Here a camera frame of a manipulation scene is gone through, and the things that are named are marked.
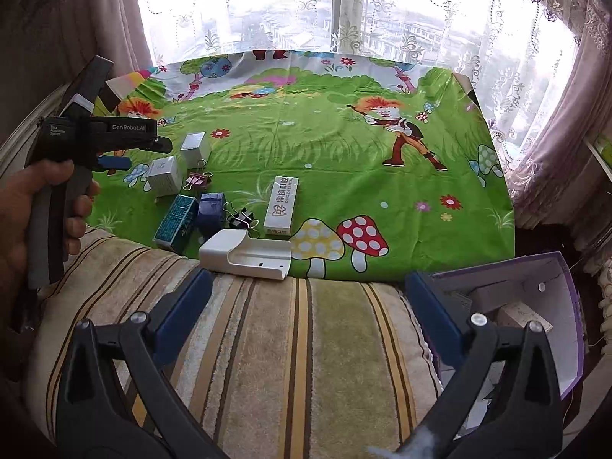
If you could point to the purple cardboard box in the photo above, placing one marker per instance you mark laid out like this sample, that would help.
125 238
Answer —
559 306

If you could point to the black binder clip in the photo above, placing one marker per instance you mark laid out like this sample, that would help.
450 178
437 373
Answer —
244 220

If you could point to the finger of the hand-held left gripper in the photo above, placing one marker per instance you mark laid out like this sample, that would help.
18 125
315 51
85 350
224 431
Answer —
143 145
114 163

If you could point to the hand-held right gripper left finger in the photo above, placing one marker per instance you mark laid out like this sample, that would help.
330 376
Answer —
186 306

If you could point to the white lace curtain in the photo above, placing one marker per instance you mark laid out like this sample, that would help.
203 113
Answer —
406 9

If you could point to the person's left hand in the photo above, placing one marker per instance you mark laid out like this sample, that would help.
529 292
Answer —
19 220

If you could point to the small white cube box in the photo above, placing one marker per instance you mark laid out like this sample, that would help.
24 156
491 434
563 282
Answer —
165 177

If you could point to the pink binder clip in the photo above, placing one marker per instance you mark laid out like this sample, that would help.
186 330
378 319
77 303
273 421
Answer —
197 182

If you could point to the striped beige towel blanket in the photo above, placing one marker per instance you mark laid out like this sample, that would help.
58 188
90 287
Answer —
296 344

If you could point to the teal box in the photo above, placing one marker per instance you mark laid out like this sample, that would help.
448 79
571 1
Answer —
176 224

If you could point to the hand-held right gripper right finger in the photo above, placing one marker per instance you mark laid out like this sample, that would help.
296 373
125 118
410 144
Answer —
437 315

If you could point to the white plastic holder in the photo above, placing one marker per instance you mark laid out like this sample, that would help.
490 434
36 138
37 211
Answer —
224 253

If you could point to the small silver box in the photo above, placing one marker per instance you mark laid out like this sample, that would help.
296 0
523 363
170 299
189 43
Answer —
193 150

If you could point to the green cartoon printed sheet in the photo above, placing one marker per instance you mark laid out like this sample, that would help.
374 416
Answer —
334 153

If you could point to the long orange white box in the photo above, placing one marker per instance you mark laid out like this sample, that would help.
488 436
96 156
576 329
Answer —
281 208

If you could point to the pink curtain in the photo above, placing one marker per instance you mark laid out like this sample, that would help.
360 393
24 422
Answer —
564 153
71 33

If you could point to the dark blue box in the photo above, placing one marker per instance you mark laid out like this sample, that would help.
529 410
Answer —
210 215

